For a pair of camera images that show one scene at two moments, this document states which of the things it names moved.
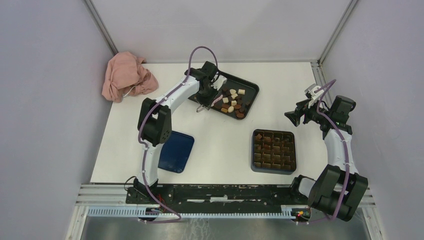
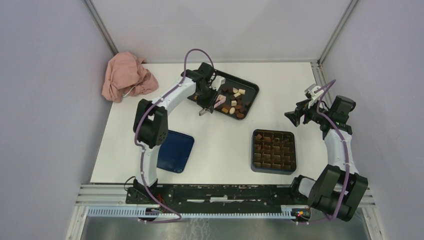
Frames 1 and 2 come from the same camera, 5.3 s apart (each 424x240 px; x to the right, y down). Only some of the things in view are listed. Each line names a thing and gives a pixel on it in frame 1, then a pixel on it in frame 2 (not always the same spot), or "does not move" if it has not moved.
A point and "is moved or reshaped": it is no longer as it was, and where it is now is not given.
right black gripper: [294, 116] does not move
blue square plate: [175, 154] does not move
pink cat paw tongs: [217, 99] is moved or reshaped
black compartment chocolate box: [273, 152] does not move
